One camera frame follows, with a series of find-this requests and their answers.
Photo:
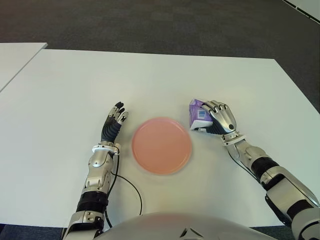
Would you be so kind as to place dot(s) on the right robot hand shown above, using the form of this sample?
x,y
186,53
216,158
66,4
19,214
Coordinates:
x,y
225,120

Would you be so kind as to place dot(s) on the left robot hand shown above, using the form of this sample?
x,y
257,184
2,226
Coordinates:
x,y
110,130

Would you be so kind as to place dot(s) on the purple tissue paper pack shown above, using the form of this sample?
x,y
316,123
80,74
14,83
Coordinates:
x,y
198,116

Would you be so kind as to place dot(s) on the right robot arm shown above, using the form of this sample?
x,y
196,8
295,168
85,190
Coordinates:
x,y
275,177

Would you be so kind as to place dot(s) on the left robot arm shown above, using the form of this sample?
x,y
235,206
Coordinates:
x,y
96,180

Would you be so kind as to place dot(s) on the pink round plate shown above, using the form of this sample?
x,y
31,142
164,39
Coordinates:
x,y
162,146

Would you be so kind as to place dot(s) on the silver robot torso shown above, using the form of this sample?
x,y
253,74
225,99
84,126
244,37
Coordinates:
x,y
185,226

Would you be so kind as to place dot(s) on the white neighbouring table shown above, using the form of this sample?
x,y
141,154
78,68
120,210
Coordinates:
x,y
15,62

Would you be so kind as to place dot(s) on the white panel with black slots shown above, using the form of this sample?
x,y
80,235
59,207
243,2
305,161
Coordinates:
x,y
307,7

